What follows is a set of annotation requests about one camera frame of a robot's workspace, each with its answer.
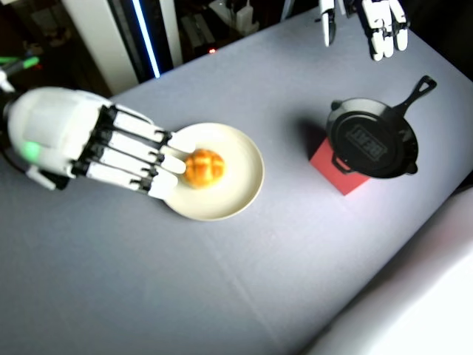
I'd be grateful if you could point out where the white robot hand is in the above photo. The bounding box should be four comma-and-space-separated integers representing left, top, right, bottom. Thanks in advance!
316, 0, 411, 62
6, 87, 188, 200

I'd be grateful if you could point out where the black cast iron pan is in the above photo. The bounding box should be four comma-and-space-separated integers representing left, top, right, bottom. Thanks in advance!
325, 75, 438, 180

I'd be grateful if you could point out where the red box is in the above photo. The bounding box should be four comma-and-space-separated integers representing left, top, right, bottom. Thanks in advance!
309, 138, 370, 196

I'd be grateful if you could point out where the golden toy bread bun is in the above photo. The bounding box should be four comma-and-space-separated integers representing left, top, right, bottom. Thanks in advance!
183, 148, 225, 190

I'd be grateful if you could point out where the cream round plate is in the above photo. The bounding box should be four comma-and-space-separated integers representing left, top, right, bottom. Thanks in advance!
162, 122, 265, 222

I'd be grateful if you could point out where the white pillar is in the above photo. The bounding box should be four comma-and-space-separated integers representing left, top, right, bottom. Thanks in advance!
61, 0, 140, 95

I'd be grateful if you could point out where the blue light strip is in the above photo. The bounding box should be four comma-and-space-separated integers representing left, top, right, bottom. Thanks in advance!
131, 0, 162, 79

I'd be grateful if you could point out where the white box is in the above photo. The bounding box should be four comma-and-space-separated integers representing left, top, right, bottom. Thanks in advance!
217, 0, 260, 33

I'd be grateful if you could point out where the grey table cloth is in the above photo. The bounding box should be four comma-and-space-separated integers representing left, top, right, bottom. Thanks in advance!
0, 3, 473, 355

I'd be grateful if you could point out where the dark device with red light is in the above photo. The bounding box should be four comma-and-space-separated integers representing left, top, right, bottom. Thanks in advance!
190, 42, 222, 58

